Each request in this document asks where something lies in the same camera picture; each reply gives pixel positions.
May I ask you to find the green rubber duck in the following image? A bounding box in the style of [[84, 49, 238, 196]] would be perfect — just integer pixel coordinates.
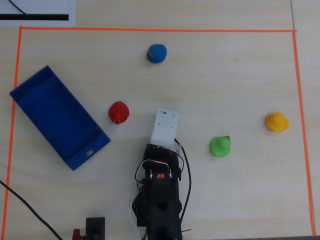
[[210, 135, 232, 158]]

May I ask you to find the thick black camera cable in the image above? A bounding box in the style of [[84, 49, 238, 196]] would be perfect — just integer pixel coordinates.
[[174, 137, 193, 235]]

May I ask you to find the red white servo wire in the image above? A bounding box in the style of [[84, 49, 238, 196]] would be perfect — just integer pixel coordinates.
[[134, 149, 185, 191]]

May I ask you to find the orange tape strip near yellow duck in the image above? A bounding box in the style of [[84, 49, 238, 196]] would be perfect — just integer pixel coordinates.
[[291, 31, 316, 236]]

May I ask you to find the orange tape strip under box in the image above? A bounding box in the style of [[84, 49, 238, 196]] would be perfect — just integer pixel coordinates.
[[1, 26, 23, 240]]

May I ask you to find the thin white wire bundle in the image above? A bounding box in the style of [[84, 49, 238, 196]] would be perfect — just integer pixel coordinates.
[[128, 187, 149, 240]]

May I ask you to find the red clamp handle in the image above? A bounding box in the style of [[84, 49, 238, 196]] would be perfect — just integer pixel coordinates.
[[72, 228, 87, 240]]

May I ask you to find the long black table cable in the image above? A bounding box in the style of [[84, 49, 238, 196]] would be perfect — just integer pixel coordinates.
[[0, 179, 64, 240]]

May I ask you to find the white paper sheet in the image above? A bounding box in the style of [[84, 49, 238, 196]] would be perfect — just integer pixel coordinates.
[[0, 0, 76, 27]]

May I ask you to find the yellow rubber duck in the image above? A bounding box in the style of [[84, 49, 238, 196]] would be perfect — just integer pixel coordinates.
[[265, 111, 290, 133]]

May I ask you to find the long horizontal orange tape strip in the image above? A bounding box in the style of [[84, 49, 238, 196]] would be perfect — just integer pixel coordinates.
[[19, 25, 298, 34]]

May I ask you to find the white camera housing box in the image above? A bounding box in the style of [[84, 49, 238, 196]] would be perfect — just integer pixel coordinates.
[[150, 108, 182, 154]]

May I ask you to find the red rubber duck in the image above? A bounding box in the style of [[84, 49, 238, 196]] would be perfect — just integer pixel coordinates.
[[108, 100, 130, 125]]

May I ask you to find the blue rectangular plastic box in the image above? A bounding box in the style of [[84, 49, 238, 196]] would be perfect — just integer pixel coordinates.
[[9, 65, 112, 172]]

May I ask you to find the black table clamp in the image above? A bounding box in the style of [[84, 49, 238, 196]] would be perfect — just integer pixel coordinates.
[[85, 217, 106, 240]]

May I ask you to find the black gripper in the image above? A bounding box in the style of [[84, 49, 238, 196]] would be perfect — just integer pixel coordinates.
[[144, 143, 181, 161]]

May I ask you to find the blue rubber duck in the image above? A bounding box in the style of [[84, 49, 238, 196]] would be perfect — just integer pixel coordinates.
[[146, 43, 168, 64]]

